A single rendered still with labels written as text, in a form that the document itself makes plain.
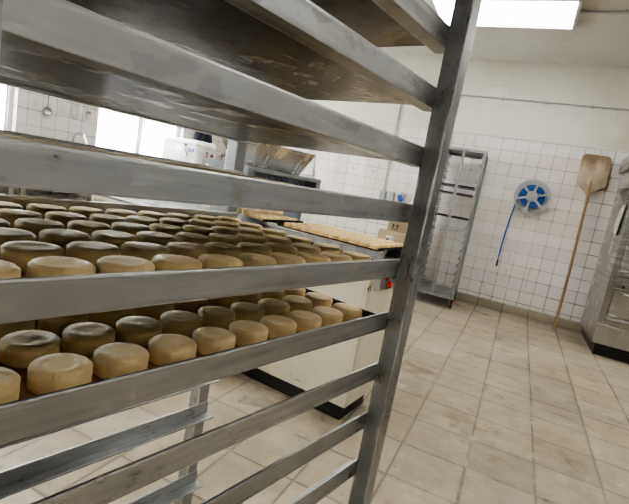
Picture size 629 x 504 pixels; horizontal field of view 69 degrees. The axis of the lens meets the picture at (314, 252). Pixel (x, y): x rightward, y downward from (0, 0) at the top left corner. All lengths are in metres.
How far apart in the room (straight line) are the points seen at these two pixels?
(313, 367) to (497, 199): 4.21
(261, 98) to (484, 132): 5.86
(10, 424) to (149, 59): 0.28
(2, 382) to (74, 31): 0.26
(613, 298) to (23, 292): 5.09
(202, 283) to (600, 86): 6.10
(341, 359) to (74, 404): 2.00
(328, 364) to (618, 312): 3.47
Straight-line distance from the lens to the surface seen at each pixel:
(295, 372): 2.52
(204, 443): 0.54
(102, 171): 0.37
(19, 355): 0.50
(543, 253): 6.17
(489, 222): 6.16
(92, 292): 0.39
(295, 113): 0.49
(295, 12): 0.50
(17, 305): 0.37
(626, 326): 5.32
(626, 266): 5.21
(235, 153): 1.01
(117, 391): 0.43
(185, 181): 0.41
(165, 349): 0.50
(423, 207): 0.74
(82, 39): 0.36
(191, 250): 0.55
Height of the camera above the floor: 1.16
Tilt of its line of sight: 9 degrees down
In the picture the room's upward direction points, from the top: 10 degrees clockwise
